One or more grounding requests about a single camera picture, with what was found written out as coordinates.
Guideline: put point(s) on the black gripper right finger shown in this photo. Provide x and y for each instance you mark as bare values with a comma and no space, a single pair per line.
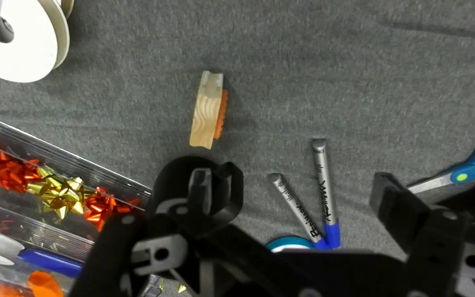
397,210

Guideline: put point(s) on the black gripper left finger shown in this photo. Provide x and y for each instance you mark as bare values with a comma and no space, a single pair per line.
199,192

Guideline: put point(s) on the small wooden block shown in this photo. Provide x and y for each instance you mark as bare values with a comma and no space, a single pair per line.
209,111

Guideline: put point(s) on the silver blue marker right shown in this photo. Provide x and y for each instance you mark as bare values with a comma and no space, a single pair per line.
330,220

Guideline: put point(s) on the silver blue marker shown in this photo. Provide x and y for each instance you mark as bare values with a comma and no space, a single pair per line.
330,220
297,209

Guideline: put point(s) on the silver blue marker left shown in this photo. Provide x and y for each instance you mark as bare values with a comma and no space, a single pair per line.
297,209

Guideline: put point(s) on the blue white tape roll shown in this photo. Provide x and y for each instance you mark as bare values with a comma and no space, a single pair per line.
289,243

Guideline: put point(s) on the gold gift bow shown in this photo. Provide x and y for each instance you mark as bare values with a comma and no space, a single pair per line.
58,194

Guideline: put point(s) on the clear plastic organizer tray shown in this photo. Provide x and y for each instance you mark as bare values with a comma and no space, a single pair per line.
25,223

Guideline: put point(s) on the blue marker in tray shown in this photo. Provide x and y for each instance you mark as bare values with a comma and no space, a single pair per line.
51,261

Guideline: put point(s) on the orange fabric bundle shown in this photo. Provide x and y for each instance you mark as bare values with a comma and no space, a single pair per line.
38,284

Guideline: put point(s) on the white ribbon spool lower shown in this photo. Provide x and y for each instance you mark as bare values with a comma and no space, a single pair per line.
33,39

